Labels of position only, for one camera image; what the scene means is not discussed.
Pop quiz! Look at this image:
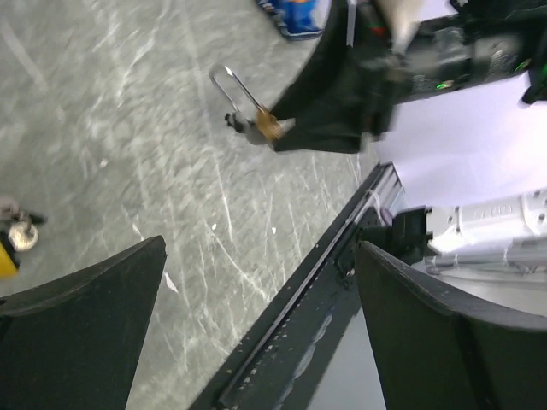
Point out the aluminium extrusion rail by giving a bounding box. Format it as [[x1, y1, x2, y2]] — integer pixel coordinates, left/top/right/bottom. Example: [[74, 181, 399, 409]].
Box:
[[354, 163, 407, 226]]

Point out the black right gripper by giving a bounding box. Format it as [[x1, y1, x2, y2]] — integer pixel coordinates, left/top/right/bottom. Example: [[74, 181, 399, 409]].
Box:
[[271, 1, 546, 154]]

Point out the yellow black padlock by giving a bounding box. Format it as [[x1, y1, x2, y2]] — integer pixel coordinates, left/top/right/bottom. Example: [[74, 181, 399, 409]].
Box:
[[0, 196, 47, 279]]

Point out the small brass padlock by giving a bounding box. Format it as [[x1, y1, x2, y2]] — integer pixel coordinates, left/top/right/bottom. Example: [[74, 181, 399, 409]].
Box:
[[209, 63, 284, 144]]

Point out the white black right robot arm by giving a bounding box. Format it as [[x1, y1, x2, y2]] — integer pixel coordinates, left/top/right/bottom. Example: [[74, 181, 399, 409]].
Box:
[[271, 1, 546, 264]]

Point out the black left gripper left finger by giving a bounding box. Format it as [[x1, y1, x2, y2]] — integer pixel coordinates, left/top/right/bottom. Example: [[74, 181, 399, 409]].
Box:
[[1, 236, 166, 409]]

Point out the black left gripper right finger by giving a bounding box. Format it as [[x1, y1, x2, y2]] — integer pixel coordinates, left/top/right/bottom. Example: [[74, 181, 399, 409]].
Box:
[[355, 242, 546, 409]]

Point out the blue Doritos chip bag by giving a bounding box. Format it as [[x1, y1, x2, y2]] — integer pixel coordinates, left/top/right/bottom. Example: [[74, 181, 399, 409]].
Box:
[[255, 0, 332, 42]]

